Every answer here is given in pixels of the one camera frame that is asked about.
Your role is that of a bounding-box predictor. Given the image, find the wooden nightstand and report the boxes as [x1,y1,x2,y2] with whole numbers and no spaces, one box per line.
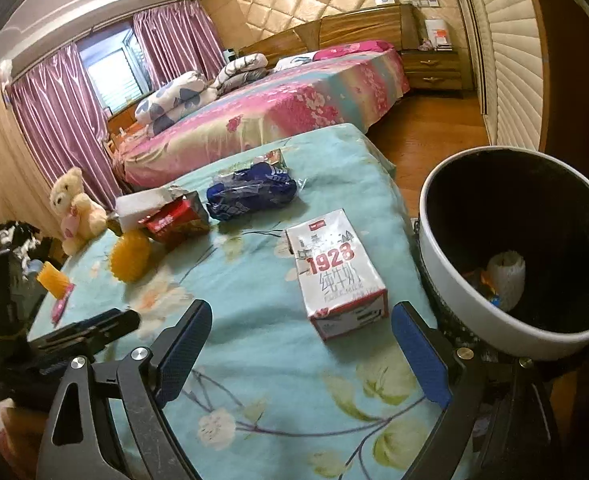
[401,50,463,91]

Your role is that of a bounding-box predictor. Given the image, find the grey white folded quilt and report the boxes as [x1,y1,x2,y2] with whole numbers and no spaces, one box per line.
[211,53,267,96]

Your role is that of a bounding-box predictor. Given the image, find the cream teddy bear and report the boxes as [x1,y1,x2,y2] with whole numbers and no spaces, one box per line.
[49,167,108,257]

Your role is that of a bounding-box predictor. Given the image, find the red snack bag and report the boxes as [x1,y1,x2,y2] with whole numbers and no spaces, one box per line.
[138,192,210,248]

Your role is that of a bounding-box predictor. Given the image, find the pink toy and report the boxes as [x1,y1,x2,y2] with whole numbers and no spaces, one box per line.
[50,284,75,326]

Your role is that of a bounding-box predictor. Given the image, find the white paper wrapper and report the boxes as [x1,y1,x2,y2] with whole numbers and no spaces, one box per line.
[487,250,526,312]

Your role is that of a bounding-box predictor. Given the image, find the white louvered wardrobe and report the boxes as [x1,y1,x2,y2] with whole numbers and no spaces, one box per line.
[459,0,544,151]

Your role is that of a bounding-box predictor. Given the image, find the light wooden cabinet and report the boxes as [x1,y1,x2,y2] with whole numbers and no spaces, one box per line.
[0,86,61,238]

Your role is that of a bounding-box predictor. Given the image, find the window with blinds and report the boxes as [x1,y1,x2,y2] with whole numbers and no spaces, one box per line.
[76,21,152,118]

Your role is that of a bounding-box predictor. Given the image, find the white orange box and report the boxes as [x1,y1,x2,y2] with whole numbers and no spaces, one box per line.
[425,18,453,51]

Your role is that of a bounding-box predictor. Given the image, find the white red milk carton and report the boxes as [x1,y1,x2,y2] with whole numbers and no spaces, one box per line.
[286,209,389,340]

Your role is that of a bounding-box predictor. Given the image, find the pink pillow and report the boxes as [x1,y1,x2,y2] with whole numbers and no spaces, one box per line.
[313,40,395,61]

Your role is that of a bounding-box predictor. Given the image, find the blue white folded quilt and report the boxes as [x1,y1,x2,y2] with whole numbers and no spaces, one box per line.
[135,70,217,138]

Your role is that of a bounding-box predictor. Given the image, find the pink floral bed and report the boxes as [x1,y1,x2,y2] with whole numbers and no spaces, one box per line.
[113,49,411,188]

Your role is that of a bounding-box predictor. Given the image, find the teal floral bed sheet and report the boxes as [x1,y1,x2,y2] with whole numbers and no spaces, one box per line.
[62,125,440,479]

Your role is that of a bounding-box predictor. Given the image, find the orange foam fruit net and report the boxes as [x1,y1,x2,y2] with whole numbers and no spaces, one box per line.
[109,231,151,283]

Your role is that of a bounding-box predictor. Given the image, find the wooden headboard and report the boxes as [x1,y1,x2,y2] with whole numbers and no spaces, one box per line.
[237,3,421,66]

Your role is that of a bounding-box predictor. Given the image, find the pink curtain left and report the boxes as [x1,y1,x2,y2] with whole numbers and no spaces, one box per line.
[9,44,122,210]

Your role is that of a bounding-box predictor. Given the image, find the blue plastic bag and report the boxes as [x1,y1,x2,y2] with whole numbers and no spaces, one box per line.
[206,162,298,221]

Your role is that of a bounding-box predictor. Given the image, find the pink curtain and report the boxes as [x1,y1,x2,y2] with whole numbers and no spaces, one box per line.
[133,0,225,88]
[9,44,122,210]

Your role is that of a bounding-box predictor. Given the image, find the pink curtain right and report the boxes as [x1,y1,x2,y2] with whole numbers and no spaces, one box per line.
[133,0,225,88]

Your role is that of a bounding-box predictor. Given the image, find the white styrofoam block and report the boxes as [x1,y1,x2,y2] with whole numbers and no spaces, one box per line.
[114,185,186,233]

